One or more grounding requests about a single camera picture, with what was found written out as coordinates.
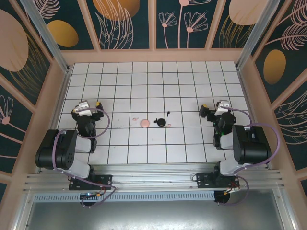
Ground small circuit board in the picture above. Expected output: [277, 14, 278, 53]
[80, 191, 103, 200]

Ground yellow connector plug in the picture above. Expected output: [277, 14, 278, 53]
[224, 186, 240, 195]

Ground grey metal sheet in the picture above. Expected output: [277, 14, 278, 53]
[14, 189, 297, 230]

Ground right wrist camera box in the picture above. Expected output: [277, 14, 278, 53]
[214, 100, 230, 116]

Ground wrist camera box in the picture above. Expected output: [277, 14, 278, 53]
[214, 100, 230, 116]
[73, 101, 91, 116]

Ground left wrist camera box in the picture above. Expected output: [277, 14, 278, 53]
[73, 101, 91, 116]

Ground purple cable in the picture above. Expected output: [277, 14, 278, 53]
[225, 107, 281, 207]
[52, 107, 118, 208]

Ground aluminium side rail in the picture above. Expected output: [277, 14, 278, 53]
[236, 67, 273, 171]
[37, 68, 72, 174]

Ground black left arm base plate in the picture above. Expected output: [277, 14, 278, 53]
[69, 174, 113, 191]

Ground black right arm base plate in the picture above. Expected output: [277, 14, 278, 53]
[196, 172, 240, 190]

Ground aluminium mounting rail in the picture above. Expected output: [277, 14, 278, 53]
[23, 162, 285, 192]

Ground aluminium corner post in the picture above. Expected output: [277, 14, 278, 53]
[236, 0, 286, 70]
[19, 0, 72, 74]

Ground slotted grey cable duct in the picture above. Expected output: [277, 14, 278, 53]
[33, 193, 215, 202]

